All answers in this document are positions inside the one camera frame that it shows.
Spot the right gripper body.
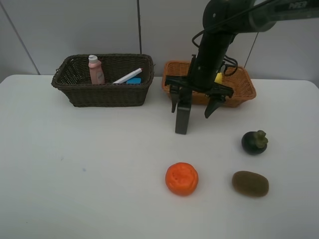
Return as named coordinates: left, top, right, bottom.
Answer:
left=164, top=55, right=234, bottom=98

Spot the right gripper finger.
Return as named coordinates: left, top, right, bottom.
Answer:
left=204, top=96, right=226, bottom=119
left=169, top=85, right=180, bottom=113

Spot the yellow lemon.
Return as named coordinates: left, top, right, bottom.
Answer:
left=214, top=73, right=223, bottom=84

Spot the black square bottle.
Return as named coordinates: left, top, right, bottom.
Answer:
left=175, top=88, right=192, bottom=135

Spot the white pink-tipped marker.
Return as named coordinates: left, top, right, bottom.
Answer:
left=113, top=68, right=143, bottom=84

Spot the black whiteboard eraser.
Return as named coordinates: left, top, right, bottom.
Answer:
left=126, top=77, right=142, bottom=84

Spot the dark mangosteen fruit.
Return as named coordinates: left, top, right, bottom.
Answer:
left=241, top=130, right=268, bottom=155

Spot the pink lotion bottle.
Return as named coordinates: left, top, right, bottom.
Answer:
left=88, top=55, right=105, bottom=85

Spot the orange tangerine fruit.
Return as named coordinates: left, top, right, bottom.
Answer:
left=165, top=162, right=199, bottom=196

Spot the brown kiwi fruit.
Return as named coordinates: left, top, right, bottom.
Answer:
left=232, top=171, right=269, bottom=198

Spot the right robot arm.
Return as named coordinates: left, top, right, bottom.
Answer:
left=165, top=0, right=319, bottom=120

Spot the orange wicker basket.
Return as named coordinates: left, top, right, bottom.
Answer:
left=161, top=61, right=256, bottom=108

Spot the dark brown wicker basket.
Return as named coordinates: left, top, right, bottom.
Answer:
left=51, top=54, right=154, bottom=108

